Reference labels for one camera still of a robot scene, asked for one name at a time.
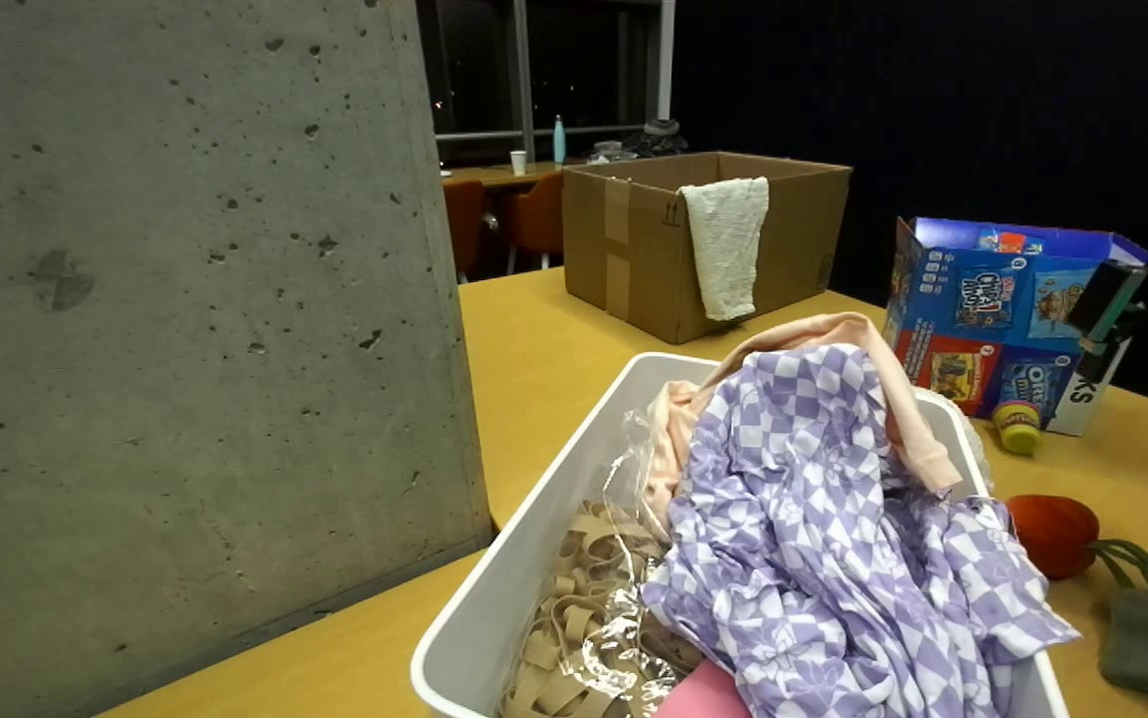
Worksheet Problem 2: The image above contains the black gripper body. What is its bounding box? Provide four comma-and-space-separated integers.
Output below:
1069, 257, 1148, 384

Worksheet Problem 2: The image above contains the blue snack packs box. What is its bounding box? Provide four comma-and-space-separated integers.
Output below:
886, 213, 1148, 436

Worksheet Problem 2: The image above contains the turnip plush toy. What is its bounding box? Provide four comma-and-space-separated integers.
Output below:
1009, 494, 1148, 693

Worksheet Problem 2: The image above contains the yellow green plush ball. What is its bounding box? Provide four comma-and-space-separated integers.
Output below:
992, 404, 1040, 457

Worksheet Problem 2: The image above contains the white towel on box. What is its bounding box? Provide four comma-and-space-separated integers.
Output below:
680, 176, 770, 324

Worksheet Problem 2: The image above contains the cardboard box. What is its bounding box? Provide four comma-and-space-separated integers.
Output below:
562, 151, 850, 344

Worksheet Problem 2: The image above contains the purple checkered cloth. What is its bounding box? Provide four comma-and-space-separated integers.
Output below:
641, 344, 1072, 718

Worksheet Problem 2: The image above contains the pink cloth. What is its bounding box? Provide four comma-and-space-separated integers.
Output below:
635, 311, 968, 533

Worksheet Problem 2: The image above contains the blue bottle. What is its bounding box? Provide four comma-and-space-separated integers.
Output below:
550, 116, 568, 163

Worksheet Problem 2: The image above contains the white cup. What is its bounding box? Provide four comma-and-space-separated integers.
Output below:
509, 147, 527, 176

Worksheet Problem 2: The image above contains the bag of beige strips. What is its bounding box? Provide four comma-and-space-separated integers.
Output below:
499, 409, 696, 718

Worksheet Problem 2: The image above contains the brown chair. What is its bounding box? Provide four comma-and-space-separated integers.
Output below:
442, 170, 562, 277

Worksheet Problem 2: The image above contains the white plastic bin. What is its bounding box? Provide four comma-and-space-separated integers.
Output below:
412, 352, 1063, 718

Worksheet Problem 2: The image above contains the grey concrete pillar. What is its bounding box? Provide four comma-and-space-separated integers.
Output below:
0, 0, 493, 718

